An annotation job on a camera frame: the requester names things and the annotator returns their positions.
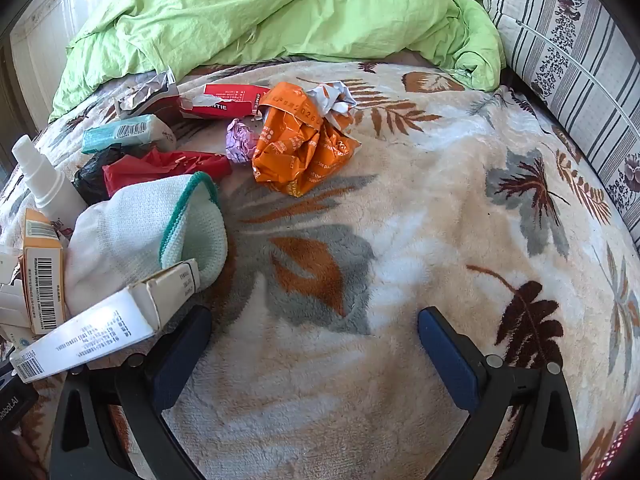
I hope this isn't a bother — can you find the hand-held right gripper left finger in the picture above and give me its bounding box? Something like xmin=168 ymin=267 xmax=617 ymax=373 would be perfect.
xmin=50 ymin=305 xmax=213 ymax=480

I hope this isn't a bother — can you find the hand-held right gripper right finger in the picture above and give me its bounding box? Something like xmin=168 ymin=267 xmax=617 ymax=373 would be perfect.
xmin=417 ymin=306 xmax=583 ymax=480

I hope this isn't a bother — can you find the long white cardboard box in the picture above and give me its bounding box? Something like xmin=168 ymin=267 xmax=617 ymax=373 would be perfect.
xmin=10 ymin=258 xmax=202 ymax=384

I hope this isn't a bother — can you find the orange cardboard box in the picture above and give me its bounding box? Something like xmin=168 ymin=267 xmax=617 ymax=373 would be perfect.
xmin=19 ymin=208 xmax=68 ymax=336

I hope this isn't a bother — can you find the purple wrapper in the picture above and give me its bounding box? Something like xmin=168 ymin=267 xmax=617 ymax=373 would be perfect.
xmin=225 ymin=118 xmax=258 ymax=164

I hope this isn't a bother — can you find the teal tissue packet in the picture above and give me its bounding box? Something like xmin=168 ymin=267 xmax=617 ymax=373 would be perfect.
xmin=81 ymin=114 xmax=176 ymax=155

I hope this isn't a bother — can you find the orange snack bag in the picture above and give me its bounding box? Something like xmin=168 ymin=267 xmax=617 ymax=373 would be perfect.
xmin=251 ymin=81 xmax=362 ymax=198

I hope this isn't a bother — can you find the small white cardboard box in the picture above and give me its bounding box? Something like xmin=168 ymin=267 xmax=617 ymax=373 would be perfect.
xmin=0 ymin=252 xmax=21 ymax=286
xmin=0 ymin=282 xmax=35 ymax=330

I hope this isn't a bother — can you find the white knitted sock green trim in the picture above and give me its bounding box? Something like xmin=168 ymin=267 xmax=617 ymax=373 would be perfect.
xmin=65 ymin=171 xmax=229 ymax=318

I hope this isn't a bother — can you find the red plastic bag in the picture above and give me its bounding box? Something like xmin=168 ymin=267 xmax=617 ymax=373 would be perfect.
xmin=102 ymin=150 xmax=233 ymax=197

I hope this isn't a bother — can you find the leaf print fleece blanket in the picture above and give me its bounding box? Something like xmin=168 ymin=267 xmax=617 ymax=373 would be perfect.
xmin=0 ymin=60 xmax=640 ymax=480

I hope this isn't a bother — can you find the black plastic bag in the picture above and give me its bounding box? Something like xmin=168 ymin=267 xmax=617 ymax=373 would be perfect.
xmin=73 ymin=143 xmax=151 ymax=206

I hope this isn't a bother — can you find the red patterned cloth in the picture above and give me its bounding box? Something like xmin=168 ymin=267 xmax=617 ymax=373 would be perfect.
xmin=580 ymin=410 xmax=640 ymax=480

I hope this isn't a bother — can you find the white spray bottle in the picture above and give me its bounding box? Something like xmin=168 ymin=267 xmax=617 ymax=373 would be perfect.
xmin=11 ymin=135 xmax=87 ymax=221

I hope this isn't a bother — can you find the torn red cardboard box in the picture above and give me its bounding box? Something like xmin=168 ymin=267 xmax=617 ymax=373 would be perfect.
xmin=179 ymin=84 xmax=273 ymax=120

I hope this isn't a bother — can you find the crumpled silver foil wrapper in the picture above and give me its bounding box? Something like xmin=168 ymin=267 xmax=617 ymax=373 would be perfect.
xmin=114 ymin=71 xmax=180 ymax=121

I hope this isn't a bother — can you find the striped floral pillow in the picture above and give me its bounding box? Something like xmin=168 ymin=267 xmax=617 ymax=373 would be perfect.
xmin=482 ymin=0 xmax=640 ymax=251

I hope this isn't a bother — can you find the light green duvet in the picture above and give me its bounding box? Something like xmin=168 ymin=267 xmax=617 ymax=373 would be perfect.
xmin=48 ymin=0 xmax=507 ymax=123

